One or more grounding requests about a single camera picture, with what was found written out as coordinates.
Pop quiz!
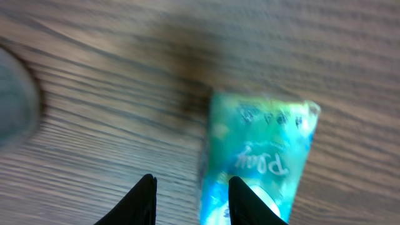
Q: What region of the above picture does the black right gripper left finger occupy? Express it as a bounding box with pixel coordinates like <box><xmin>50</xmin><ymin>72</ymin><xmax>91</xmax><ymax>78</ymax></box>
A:
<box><xmin>94</xmin><ymin>174</ymin><xmax>157</xmax><ymax>225</ymax></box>

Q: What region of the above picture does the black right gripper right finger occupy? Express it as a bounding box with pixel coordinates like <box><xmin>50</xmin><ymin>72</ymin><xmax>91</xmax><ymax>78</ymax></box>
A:
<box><xmin>228</xmin><ymin>176</ymin><xmax>288</xmax><ymax>225</ymax></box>

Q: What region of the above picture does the teal tissue pack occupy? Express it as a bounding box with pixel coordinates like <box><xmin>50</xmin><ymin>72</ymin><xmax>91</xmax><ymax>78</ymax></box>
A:
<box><xmin>199</xmin><ymin>91</ymin><xmax>321</xmax><ymax>224</ymax></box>

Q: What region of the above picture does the green lid jar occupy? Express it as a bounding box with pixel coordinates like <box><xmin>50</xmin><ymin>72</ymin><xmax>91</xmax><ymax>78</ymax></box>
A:
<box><xmin>1</xmin><ymin>48</ymin><xmax>41</xmax><ymax>152</ymax></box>

